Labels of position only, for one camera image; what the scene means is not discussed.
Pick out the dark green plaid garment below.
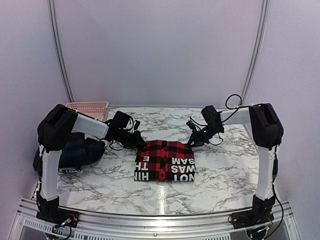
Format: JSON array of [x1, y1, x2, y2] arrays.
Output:
[[32, 133, 106, 173]]

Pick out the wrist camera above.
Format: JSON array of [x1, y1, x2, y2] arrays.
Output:
[[186, 105, 223, 129], [109, 110, 140, 131]]

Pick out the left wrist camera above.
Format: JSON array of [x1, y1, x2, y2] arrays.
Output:
[[109, 110, 140, 131]]

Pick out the red black plaid garment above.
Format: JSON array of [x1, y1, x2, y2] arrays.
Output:
[[134, 140, 196, 182]]

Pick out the folded striped garment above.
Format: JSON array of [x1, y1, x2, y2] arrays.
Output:
[[58, 166, 82, 174]]

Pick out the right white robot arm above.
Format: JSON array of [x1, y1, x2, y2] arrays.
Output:
[[186, 103, 284, 201]]

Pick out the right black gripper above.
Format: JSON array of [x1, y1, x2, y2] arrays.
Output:
[[187, 123, 223, 148]]

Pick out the pink plastic laundry basket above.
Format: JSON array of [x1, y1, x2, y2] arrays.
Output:
[[65, 101, 109, 122]]

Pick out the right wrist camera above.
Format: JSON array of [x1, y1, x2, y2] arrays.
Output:
[[186, 105, 223, 129]]

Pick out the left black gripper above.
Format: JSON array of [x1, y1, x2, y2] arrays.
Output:
[[116, 128, 146, 149]]

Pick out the left aluminium corner post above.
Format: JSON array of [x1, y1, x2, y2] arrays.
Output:
[[47, 0, 74, 102]]

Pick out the aluminium front frame rail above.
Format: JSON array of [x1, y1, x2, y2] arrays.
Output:
[[8, 198, 302, 240]]

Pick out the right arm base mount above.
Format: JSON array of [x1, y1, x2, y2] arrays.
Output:
[[228, 195, 276, 229]]

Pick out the aluminium corner post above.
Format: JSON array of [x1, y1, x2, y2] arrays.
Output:
[[241, 0, 270, 102], [47, 0, 74, 102]]

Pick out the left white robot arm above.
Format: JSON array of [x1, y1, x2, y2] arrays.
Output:
[[37, 104, 146, 202]]

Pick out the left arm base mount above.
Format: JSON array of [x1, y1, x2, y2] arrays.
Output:
[[36, 191, 80, 228]]

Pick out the right aluminium corner post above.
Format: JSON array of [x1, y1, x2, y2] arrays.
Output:
[[241, 0, 270, 102]]

